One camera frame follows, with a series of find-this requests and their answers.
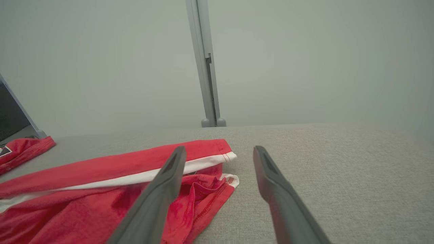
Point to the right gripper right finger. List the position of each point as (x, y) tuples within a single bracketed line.
[(288, 217)]

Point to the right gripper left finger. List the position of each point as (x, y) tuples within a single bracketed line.
[(152, 210)]

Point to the red shorts with white stripe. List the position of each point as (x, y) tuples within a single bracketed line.
[(84, 210)]

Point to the red jersey with black lettering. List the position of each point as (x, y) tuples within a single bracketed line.
[(23, 150)]

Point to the grey metal partition post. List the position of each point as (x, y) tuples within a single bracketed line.
[(203, 51)]

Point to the dark panel with grey frame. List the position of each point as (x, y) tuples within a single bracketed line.
[(6, 115)]

